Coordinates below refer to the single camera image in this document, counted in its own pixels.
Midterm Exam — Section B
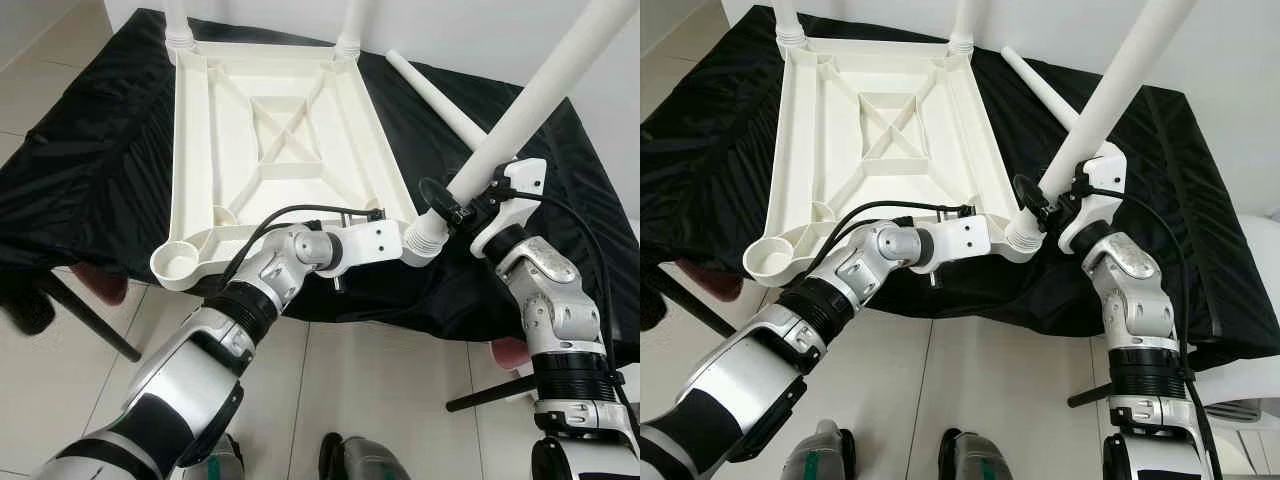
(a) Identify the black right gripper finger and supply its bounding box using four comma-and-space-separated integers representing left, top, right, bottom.
419, 177, 464, 225
1012, 174, 1053, 218

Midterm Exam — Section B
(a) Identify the white plastic children table top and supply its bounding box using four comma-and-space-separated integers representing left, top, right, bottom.
149, 38, 448, 294
741, 35, 1043, 293

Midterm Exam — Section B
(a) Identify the black metal table leg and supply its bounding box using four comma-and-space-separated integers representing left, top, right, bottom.
33, 268, 142, 364
1067, 374, 1118, 410
653, 264, 738, 340
444, 369, 543, 414

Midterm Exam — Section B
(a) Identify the grey left robot leg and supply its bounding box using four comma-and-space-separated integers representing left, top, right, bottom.
178, 434, 247, 480
784, 419, 858, 480

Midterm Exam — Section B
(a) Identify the black cloth table cover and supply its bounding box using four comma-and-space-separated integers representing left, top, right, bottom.
0, 7, 641, 348
640, 4, 1280, 373

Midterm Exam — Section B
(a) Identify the white dome-shaped appliance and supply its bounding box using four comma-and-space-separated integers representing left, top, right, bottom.
1194, 368, 1280, 423

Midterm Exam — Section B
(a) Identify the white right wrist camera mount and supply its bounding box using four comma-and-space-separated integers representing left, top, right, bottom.
1057, 139, 1129, 253
469, 157, 549, 258

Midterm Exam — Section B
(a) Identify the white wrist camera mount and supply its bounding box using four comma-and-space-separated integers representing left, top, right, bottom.
924, 211, 994, 273
469, 157, 549, 258
334, 213, 404, 278
1057, 139, 1129, 253

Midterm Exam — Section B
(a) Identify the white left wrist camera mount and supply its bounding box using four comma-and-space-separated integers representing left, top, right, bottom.
924, 211, 994, 273
334, 213, 404, 278

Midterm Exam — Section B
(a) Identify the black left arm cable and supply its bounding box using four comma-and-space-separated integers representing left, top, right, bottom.
214, 202, 388, 298
819, 199, 978, 293

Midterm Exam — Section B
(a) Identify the pink table frame corner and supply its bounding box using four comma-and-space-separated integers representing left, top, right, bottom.
69, 262, 131, 308

